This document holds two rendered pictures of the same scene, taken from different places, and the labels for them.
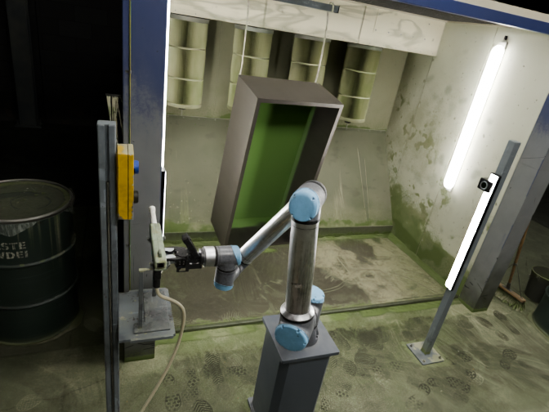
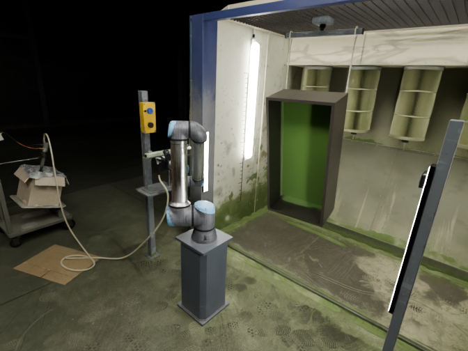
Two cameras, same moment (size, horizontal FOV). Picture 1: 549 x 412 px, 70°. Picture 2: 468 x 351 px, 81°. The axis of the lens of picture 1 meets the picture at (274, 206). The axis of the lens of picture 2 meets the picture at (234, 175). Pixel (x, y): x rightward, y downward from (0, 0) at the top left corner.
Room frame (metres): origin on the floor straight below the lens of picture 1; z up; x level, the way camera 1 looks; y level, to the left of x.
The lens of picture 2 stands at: (0.93, -1.94, 1.75)
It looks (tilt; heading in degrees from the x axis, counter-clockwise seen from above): 19 degrees down; 64
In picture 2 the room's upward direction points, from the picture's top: 3 degrees clockwise
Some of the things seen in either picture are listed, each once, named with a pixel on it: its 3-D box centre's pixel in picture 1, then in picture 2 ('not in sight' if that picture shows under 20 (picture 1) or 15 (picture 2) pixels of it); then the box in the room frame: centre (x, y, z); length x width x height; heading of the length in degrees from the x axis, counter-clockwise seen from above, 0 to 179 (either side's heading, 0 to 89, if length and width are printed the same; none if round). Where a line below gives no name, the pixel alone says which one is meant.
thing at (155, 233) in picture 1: (155, 248); (169, 159); (1.48, 0.49, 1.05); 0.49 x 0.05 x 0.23; 24
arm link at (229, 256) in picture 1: (226, 256); not in sight; (1.49, 0.17, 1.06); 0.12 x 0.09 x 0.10; 114
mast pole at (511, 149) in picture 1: (463, 261); (408, 281); (2.29, -1.29, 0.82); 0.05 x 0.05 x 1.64; 24
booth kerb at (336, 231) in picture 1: (283, 234); (365, 239); (3.54, -0.13, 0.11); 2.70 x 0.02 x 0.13; 114
